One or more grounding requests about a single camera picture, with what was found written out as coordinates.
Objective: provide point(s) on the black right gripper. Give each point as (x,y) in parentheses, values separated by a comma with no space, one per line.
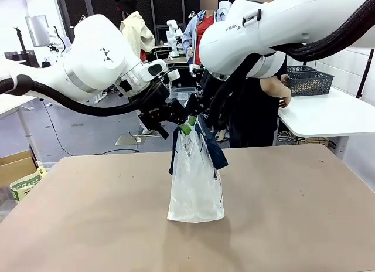
(205,87)

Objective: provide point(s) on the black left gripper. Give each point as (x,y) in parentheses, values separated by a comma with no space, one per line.
(153,115)

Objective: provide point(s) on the translucent white shopping bag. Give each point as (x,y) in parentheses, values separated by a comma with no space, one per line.
(193,190)

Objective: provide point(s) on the large grey plastic basket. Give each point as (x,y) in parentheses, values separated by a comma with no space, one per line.
(310,85)

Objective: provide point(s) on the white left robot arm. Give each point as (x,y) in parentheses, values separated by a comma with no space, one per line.
(93,49)

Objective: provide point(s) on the person's right forearm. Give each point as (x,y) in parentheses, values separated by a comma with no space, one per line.
(272,85)

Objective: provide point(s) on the person's right hand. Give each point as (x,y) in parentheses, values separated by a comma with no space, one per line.
(286,97)

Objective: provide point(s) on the person in black t-shirt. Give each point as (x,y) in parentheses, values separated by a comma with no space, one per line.
(252,113)

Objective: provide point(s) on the metal floor plate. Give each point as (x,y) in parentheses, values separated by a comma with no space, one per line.
(126,140)

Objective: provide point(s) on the background wooden desk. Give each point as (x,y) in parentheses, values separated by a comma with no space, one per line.
(160,48)

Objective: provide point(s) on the person in red shirt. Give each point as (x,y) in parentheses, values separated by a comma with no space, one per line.
(205,28)

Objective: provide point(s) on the person in beige jacket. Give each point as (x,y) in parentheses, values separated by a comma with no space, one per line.
(134,34)

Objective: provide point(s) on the cardboard under white table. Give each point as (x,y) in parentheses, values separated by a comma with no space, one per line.
(316,140)

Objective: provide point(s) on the white side table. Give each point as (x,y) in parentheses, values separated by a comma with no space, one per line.
(322,116)

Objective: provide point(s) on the white background equipment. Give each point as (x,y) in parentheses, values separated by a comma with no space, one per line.
(57,43)

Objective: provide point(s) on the grey panel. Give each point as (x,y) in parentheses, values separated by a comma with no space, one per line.
(36,31)

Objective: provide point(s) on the green and white sack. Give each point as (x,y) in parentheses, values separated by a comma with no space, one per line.
(26,185)

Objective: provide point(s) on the white table with leg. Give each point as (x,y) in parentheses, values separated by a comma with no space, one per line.
(11,105)

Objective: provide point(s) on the black slanted pole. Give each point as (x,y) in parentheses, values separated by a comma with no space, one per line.
(365,74)

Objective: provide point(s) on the cardboard box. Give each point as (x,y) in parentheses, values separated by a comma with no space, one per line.
(14,169)

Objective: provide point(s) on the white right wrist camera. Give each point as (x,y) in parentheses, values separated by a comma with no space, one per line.
(195,69)

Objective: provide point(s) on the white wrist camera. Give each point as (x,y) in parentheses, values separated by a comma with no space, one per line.
(195,69)
(173,75)

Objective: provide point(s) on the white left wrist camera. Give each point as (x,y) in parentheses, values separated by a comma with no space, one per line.
(173,75)

